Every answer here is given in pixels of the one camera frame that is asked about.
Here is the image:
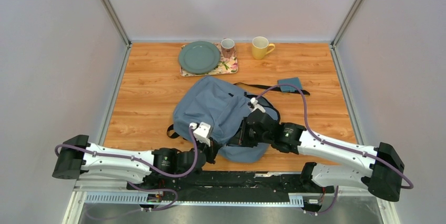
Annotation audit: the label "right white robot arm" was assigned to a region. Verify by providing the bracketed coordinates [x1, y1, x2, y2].
[229, 98, 404, 202]

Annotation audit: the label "blue fabric backpack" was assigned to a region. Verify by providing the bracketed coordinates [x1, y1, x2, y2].
[166, 76, 311, 164]

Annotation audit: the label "green ceramic plate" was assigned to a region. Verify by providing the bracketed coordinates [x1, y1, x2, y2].
[178, 41, 220, 74]

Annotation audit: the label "teal wallet notebook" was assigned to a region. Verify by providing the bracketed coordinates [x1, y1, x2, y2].
[277, 77, 303, 93]

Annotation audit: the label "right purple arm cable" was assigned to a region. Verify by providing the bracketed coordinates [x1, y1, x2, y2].
[256, 84, 414, 216]

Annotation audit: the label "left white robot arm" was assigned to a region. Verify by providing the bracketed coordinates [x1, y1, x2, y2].
[52, 123, 221, 190]

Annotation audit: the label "floral serving tray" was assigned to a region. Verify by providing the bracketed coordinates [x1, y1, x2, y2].
[179, 43, 239, 77]

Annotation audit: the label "yellow ceramic mug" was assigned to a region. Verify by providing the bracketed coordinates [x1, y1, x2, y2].
[251, 36, 276, 60]

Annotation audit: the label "pink patterned mug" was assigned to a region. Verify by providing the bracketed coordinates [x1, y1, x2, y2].
[220, 38, 236, 59]

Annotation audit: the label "aluminium frame rail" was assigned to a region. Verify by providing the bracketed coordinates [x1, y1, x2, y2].
[63, 171, 400, 223]

